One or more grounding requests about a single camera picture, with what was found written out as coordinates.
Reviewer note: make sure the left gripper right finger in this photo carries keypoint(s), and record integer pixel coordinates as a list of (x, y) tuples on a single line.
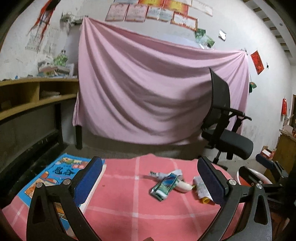
[(255, 220)]

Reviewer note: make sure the black office chair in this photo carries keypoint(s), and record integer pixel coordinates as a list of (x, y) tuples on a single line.
[(220, 126)]

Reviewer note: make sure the red paper on wall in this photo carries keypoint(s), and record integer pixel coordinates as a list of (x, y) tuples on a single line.
[(257, 62)]

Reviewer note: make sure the small red white box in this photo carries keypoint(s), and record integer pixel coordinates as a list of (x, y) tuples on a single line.
[(266, 152)]

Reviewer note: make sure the silver wrapper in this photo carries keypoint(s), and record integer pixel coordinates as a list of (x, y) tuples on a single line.
[(160, 176)]

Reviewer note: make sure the wooden wall shelf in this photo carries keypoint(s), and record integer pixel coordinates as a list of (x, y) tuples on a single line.
[(19, 96)]

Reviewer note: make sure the white printed paper strip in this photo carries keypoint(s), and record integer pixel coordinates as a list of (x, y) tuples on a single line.
[(201, 189)]

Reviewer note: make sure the green crumpled packet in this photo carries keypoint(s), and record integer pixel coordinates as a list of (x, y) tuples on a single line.
[(161, 190)]

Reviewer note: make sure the white plastic tube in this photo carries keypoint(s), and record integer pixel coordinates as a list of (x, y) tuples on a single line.
[(183, 187)]

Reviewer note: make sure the green photos on wall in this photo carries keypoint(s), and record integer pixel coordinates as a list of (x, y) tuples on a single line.
[(203, 39)]

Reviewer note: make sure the pink hanging sheet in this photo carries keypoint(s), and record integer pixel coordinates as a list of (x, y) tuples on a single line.
[(138, 89)]

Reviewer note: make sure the white bin with red liner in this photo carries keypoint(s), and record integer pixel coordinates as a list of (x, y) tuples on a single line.
[(248, 177)]

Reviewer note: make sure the blue illustrated book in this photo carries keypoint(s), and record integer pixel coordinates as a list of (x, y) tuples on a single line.
[(64, 167)]

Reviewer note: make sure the orange red battery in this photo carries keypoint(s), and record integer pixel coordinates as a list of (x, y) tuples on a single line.
[(205, 200)]

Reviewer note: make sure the pink checked tablecloth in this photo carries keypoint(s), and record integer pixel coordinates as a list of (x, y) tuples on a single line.
[(121, 207)]

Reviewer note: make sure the green candy jar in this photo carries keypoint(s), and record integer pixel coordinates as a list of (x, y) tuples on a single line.
[(61, 59)]

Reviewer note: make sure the red tassel wall ornament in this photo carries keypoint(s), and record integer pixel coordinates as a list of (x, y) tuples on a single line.
[(41, 24)]

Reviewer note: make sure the row of wall certificates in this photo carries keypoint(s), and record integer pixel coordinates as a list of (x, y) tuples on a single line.
[(173, 12)]

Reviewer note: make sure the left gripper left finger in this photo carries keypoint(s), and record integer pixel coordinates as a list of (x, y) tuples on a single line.
[(43, 222)]

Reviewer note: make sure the stack of books on shelf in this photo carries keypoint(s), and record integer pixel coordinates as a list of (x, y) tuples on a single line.
[(46, 69)]

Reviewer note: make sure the wooden side cabinet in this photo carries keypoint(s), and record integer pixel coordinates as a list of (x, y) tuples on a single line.
[(285, 148)]

